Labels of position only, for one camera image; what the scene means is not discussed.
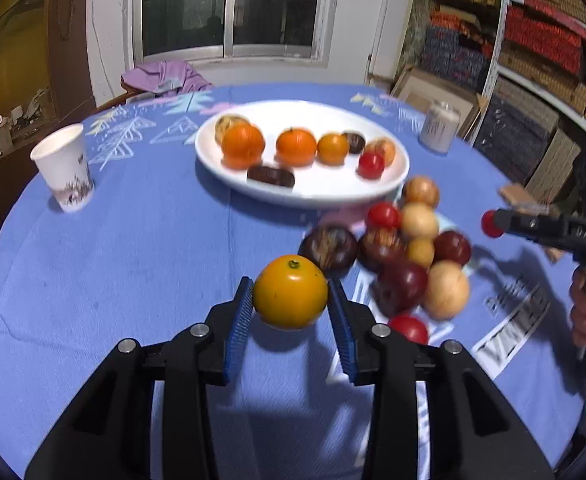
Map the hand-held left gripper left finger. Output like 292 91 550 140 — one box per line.
24 276 255 480

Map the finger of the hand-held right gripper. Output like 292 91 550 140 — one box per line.
493 208 574 248

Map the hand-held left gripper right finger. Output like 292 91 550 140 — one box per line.
327 276 556 480

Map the red cherry tomato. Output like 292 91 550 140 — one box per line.
387 314 429 346
480 211 505 238
366 202 402 231
357 152 386 179

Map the yellow-orange citrus fruit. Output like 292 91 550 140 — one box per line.
252 255 329 331

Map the dark red plum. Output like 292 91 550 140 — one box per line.
373 261 429 317
433 230 472 267

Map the dark brown fruit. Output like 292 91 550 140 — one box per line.
356 227 408 272
246 165 296 189
342 131 366 155
298 225 359 277

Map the large smooth tan fruit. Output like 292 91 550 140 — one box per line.
421 261 471 320

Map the small tan round fruit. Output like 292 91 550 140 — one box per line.
406 237 435 269

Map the tan reddish round fruit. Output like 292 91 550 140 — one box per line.
401 175 440 208
363 138 397 167

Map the white oval plate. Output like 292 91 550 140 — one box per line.
194 100 410 209

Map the small orange tangerine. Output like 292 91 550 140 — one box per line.
317 132 350 165

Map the large orange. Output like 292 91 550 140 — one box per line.
221 123 266 170

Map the orange mandarin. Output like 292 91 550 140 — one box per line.
275 127 318 167

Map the spotted yellow pear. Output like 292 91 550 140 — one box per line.
215 114 250 145

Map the brown flat packet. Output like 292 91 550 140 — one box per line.
498 183 564 261

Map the stack of dark grey boxes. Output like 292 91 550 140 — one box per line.
473 92 559 181

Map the white drink can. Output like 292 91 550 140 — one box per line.
418 101 460 152

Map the stack of brown woven boxes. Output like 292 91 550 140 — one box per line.
493 40 586 201

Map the framed picture in cardboard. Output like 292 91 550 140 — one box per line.
390 65 489 138

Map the white shelf rack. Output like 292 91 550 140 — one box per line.
483 0 586 126

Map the stack of red patterned boxes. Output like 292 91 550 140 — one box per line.
503 0 586 76

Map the stack of blue patterned boxes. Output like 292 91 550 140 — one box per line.
420 10 494 88

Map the white paper cup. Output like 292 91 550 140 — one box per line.
30 123 95 214

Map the mottled green panel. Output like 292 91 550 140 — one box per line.
400 0 431 68

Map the white leaning board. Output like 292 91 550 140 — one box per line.
368 0 396 81

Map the wooden chair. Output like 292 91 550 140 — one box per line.
95 77 144 111

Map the purple cloth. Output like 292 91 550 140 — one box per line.
122 60 213 95

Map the wooden glass cabinet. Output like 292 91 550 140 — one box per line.
0 0 96 241

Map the sliding glass window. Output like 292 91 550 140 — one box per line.
125 0 341 67

